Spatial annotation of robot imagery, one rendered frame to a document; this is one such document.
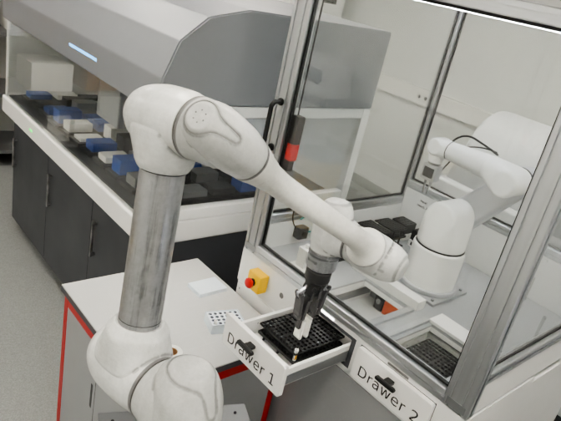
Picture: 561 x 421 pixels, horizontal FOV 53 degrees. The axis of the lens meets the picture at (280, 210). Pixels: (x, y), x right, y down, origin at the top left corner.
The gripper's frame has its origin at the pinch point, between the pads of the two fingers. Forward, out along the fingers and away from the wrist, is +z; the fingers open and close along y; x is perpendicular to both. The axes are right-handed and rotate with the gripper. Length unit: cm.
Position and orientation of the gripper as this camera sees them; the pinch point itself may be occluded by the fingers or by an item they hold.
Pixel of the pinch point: (302, 327)
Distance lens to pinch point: 172.3
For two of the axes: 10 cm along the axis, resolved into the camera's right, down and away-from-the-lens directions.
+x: 6.3, 4.2, -6.5
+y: -7.4, 0.8, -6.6
